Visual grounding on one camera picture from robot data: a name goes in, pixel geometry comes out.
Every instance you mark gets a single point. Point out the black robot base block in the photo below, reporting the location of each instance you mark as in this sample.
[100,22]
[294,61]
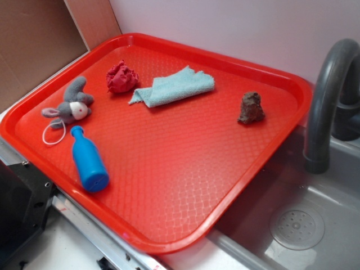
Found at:
[25,199]

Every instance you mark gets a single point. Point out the brown rock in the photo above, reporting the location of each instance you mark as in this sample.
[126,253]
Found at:
[251,110]

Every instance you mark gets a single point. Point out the light blue folded cloth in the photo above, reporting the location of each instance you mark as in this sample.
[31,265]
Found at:
[164,90]

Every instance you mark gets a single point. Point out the blue plastic toy bottle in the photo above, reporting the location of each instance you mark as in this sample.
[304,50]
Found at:
[91,169]

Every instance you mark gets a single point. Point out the grey plush bunny toy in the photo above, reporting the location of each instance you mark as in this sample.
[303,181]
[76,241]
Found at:
[74,107]

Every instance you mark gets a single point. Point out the grey plastic sink basin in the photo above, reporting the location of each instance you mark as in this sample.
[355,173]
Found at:
[287,218]

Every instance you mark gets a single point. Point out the grey curved faucet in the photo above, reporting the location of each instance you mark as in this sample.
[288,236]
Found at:
[334,111]

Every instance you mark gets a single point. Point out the brown cardboard panel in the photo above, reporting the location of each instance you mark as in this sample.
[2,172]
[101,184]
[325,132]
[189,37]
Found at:
[39,38]

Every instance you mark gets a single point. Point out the silver metal rail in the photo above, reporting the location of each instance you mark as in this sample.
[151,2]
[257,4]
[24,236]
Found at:
[72,239]

